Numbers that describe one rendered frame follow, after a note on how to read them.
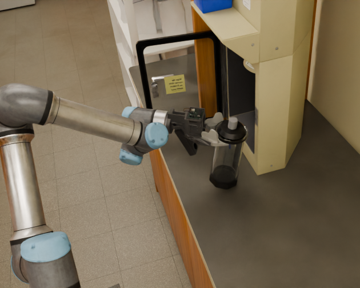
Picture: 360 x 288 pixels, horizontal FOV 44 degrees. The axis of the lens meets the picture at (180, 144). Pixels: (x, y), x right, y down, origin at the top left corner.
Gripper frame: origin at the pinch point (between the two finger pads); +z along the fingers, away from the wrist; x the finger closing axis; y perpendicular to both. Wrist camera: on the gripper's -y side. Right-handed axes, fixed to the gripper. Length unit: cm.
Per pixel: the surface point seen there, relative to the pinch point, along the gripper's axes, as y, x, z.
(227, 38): 32.0, 4.6, -2.9
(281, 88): 12.1, 12.4, 14.5
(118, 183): -126, 86, -82
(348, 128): -19, 38, 43
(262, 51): 26.6, 9.0, 7.2
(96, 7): -139, 381, -216
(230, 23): 32.0, 14.0, -3.3
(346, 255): -21, -22, 40
